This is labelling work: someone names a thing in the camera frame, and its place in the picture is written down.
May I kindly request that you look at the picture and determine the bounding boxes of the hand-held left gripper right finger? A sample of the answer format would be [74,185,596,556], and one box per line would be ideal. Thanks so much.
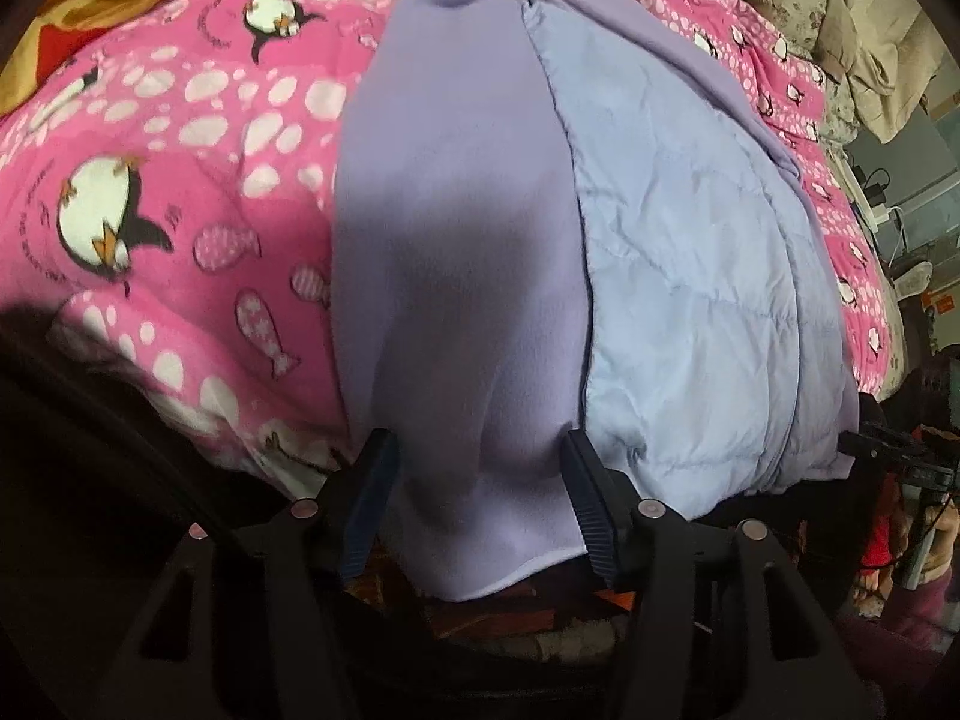
[561,429,880,720]

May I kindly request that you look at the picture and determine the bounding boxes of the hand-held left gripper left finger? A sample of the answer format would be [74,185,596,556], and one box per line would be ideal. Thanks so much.
[112,427,402,720]

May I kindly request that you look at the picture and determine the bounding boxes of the purple fleece-lined jacket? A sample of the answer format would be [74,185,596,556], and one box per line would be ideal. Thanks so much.
[330,0,860,602]

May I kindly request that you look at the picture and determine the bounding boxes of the orange patterned dark cloth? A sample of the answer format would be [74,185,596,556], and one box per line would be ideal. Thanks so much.
[349,559,638,665]

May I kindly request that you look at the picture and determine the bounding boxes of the person's maroon pants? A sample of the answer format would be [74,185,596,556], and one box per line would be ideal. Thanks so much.
[832,577,957,691]

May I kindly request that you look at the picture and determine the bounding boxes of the white power strip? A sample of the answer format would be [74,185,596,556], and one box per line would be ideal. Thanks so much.
[862,199,910,233]

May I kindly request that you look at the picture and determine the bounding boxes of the pink penguin print blanket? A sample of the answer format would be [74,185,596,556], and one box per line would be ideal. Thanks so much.
[0,0,893,503]

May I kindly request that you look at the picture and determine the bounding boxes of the beige cloth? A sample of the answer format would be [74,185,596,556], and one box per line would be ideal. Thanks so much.
[814,0,942,143]

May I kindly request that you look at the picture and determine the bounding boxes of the yellow and red cloth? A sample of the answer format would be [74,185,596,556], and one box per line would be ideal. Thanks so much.
[0,0,263,117]

